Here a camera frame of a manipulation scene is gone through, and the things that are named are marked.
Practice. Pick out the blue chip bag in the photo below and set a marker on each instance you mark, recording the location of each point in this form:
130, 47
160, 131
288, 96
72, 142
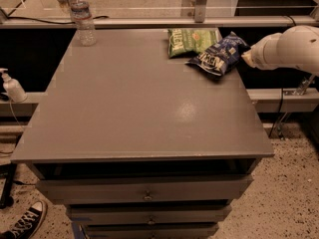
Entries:
221, 56

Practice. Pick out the black stand leg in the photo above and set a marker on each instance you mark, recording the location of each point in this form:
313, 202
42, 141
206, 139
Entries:
7, 172

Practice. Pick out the white pump sanitizer bottle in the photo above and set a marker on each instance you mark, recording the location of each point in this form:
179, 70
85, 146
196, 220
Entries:
12, 87

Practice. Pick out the grey drawer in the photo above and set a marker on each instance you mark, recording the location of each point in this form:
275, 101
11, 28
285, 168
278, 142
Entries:
158, 231
149, 215
144, 189

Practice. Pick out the black white sneaker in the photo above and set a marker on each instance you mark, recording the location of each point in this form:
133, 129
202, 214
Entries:
29, 222

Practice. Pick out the grey drawer cabinet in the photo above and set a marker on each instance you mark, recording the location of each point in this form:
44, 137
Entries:
123, 109

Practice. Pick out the middle grey drawer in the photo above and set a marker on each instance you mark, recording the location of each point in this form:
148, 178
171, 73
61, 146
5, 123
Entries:
149, 215

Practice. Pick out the top grey drawer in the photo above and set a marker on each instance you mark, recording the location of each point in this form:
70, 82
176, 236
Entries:
144, 189

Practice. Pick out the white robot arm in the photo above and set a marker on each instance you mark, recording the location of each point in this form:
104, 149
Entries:
296, 48

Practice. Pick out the bottom grey drawer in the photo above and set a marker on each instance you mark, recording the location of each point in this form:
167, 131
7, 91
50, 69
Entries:
158, 231

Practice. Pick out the grey metal post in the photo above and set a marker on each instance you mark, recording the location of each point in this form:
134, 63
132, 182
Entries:
199, 11

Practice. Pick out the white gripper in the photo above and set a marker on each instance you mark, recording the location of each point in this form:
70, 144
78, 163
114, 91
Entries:
260, 56

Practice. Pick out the clear plastic water bottle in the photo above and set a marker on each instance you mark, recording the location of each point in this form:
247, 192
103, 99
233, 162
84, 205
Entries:
82, 16

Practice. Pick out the green jalapeno chip bag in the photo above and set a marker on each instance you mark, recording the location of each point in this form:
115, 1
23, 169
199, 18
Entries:
182, 41

